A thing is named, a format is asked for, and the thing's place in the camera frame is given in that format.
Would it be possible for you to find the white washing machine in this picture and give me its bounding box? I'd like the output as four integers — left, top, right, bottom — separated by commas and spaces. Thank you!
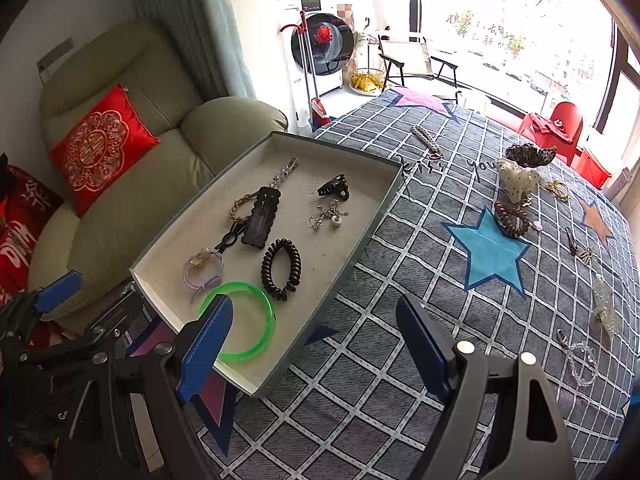
275, 0, 359, 99

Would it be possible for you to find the grey shallow box tray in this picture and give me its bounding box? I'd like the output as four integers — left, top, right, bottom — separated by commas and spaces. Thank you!
129, 131, 405, 399

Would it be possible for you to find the leopard print scrunchie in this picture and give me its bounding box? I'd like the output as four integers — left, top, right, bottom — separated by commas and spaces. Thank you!
504, 143, 559, 169

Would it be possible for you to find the beige folding chair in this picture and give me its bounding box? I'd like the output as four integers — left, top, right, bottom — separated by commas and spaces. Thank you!
376, 29, 462, 94

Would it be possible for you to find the red plastic chair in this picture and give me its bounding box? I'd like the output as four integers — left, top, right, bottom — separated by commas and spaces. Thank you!
516, 101, 585, 162

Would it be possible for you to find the black spiral hair tie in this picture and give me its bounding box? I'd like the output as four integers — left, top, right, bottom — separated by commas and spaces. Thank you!
260, 238, 303, 303

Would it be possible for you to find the grey wall plate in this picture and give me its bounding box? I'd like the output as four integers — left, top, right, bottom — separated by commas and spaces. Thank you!
36, 39, 74, 82

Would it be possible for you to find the beige sofa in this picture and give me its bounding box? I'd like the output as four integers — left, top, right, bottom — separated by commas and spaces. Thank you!
26, 16, 289, 337

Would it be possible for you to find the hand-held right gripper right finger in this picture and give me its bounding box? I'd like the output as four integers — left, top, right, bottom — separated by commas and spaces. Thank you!
395, 293, 581, 480

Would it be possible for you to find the brown spiral hair tie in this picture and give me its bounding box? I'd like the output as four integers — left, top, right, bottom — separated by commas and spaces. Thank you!
493, 200, 530, 237

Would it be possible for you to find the purple hair tie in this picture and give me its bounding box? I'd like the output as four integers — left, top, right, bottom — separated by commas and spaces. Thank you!
183, 251, 226, 304

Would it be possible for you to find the yellow cloth in wire basket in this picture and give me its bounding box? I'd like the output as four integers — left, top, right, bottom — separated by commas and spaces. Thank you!
349, 67, 387, 97

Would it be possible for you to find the silver charm bracelet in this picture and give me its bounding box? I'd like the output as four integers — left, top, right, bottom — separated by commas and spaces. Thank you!
308, 199, 350, 232

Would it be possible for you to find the brown checkered board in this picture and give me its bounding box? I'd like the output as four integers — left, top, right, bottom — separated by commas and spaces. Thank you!
336, 4, 357, 37

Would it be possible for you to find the clear bead keychain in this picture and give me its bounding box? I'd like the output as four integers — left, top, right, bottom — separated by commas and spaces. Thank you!
556, 328, 599, 388

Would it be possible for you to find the green translucent bangle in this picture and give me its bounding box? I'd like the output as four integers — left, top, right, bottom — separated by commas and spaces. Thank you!
198, 281, 277, 362

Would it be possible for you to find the small clear claw clip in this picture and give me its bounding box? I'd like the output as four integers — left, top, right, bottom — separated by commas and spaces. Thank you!
590, 272, 613, 306

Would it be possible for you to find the black hair claw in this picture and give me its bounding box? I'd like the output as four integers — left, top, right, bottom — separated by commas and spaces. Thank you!
241, 186, 280, 249

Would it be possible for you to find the red bucket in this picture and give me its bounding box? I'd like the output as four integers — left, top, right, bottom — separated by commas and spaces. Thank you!
569, 142, 614, 189

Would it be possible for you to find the large clear claw clip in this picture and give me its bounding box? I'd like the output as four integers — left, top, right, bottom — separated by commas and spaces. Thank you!
590, 300, 622, 352

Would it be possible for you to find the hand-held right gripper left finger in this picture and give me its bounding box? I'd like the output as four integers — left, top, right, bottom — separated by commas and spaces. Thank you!
55, 294, 235, 480

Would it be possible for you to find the red handled mop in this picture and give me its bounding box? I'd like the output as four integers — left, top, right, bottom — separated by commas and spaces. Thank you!
279, 9, 332, 129

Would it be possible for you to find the grey checked star tablecloth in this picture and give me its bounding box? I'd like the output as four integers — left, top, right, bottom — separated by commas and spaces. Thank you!
190, 86, 637, 480

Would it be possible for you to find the cream polka dot scrunchie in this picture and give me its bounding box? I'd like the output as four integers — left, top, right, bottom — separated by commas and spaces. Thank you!
495, 157, 541, 204

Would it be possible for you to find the brown braided hair tie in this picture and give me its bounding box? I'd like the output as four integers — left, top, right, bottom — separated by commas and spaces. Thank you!
228, 190, 262, 224

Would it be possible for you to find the gold hair tie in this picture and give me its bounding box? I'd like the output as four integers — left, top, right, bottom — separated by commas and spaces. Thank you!
543, 179, 571, 204

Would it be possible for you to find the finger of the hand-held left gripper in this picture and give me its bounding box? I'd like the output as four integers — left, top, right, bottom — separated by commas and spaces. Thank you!
0, 269, 85, 347
84, 286, 152, 357

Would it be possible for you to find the black chain-shaped hair clip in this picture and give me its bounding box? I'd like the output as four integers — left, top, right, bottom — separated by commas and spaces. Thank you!
214, 220, 252, 254

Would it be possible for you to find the red embroidered cushion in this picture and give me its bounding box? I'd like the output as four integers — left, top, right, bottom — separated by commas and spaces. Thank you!
48, 83, 162, 219

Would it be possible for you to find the crystal hair clip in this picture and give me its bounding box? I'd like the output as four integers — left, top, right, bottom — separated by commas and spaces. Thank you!
272, 157, 300, 187

